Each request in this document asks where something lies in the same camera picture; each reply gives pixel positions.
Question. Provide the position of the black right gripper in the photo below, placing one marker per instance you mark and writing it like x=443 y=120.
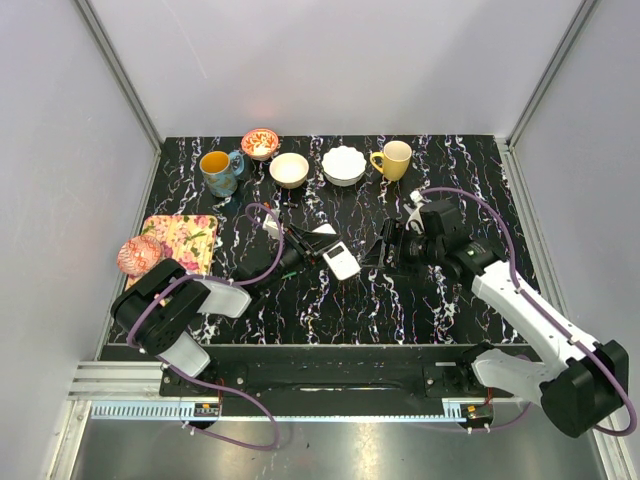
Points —
x=394 y=233

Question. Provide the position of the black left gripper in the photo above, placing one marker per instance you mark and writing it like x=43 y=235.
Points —
x=306 y=243

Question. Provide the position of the white red remote control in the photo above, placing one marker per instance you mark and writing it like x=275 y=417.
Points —
x=339 y=258

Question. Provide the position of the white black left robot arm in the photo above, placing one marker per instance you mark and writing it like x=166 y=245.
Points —
x=157 y=309

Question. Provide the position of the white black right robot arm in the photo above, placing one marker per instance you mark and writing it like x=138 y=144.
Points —
x=577 y=381

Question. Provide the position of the cream round bowl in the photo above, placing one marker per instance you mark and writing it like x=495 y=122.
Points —
x=289 y=170

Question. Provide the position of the white scalloped bowl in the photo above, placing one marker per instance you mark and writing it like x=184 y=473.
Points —
x=343 y=166

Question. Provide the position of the yellow mug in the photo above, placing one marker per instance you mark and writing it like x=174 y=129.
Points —
x=393 y=160

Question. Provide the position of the orange patterned small bowl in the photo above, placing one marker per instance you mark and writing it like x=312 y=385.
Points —
x=260 y=143

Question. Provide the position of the blue floral mug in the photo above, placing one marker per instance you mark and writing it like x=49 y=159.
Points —
x=221 y=172

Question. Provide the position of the floral wooden tray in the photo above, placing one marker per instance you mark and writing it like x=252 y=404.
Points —
x=188 y=239

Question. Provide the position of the red patterned bowl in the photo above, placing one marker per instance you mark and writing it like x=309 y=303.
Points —
x=139 y=255

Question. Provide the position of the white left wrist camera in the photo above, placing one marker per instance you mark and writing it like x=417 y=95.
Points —
x=270 y=226

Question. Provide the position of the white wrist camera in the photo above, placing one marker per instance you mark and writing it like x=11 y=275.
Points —
x=414 y=222
x=270 y=226

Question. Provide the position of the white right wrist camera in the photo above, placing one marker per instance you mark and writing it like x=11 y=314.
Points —
x=414 y=222

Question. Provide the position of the aluminium frame post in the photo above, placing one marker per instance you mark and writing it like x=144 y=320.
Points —
x=108 y=51

